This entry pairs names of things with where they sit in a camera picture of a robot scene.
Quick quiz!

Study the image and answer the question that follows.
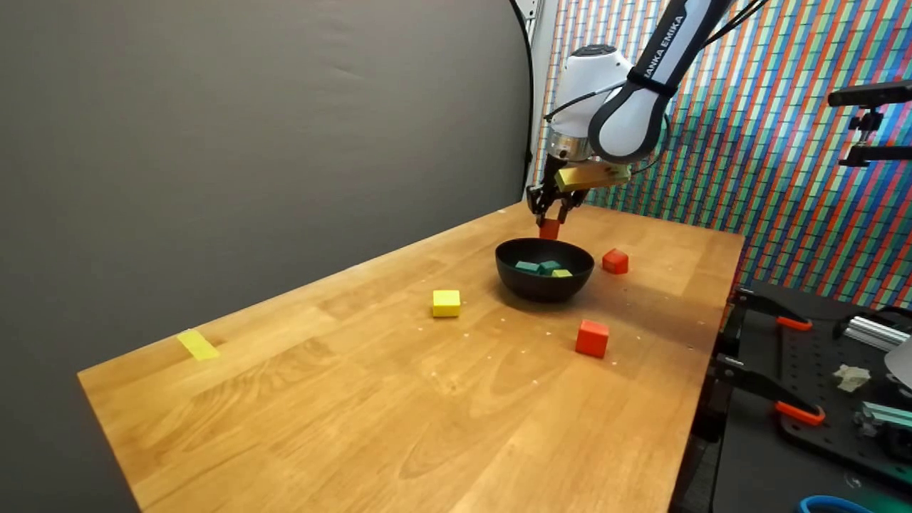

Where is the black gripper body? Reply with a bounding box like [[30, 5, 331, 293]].
[[530, 155, 584, 204]]

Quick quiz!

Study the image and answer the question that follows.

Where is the black bowl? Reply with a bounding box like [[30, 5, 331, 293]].
[[493, 237, 599, 304]]

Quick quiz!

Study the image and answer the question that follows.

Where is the black pegboard bench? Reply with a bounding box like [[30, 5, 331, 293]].
[[700, 280, 912, 513]]

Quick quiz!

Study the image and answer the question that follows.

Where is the grey fabric backdrop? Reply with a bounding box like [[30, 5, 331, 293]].
[[0, 0, 536, 513]]

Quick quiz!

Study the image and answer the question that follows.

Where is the silver aluminium bar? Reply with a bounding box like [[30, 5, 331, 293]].
[[840, 313, 912, 353]]

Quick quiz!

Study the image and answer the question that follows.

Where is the small pale crumpled wad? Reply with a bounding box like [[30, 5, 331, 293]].
[[831, 361, 874, 393]]

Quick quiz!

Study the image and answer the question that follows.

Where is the yellow tape strip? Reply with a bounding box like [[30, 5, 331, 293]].
[[173, 328, 225, 365]]

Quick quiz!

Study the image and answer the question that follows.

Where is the grey round plate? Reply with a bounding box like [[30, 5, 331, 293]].
[[881, 343, 912, 393]]

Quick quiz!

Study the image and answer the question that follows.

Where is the teal metal bar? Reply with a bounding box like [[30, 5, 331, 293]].
[[852, 397, 912, 441]]

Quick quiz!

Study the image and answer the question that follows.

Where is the tan wrist camera box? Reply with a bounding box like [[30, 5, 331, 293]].
[[553, 159, 631, 193]]

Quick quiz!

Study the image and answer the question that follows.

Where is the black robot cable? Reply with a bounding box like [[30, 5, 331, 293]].
[[542, 82, 621, 125]]

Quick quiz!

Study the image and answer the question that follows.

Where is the white backdrop frame pole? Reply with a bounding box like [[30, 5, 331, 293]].
[[519, 0, 564, 202]]

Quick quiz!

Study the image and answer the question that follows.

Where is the black clamp orange handle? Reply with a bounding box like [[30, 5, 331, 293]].
[[730, 284, 817, 336], [711, 353, 825, 431]]

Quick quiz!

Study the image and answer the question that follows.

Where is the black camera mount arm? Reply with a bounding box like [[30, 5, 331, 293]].
[[824, 79, 912, 172]]

